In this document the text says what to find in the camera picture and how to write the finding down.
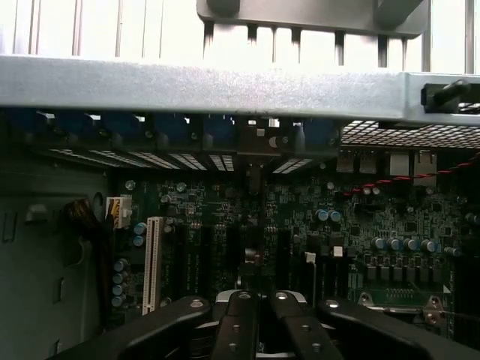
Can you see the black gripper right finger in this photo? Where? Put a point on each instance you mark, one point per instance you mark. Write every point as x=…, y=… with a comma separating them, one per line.
x=307, y=337

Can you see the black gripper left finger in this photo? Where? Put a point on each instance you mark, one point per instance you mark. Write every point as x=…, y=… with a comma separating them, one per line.
x=240, y=330

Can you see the CPU socket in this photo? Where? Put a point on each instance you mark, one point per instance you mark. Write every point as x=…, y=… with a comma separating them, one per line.
x=405, y=300

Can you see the white expansion slot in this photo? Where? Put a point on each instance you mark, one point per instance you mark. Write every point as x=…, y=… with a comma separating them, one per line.
x=150, y=262

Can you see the green motherboard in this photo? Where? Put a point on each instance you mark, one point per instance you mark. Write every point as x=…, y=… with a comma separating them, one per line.
x=375, y=217

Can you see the white power connector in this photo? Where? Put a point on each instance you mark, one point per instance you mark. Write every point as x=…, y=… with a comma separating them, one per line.
x=118, y=212

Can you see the open PC case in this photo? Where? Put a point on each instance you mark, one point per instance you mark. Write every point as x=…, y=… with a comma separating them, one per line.
x=225, y=86

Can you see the grey parts rack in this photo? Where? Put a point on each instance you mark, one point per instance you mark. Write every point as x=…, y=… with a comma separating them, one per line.
x=300, y=18

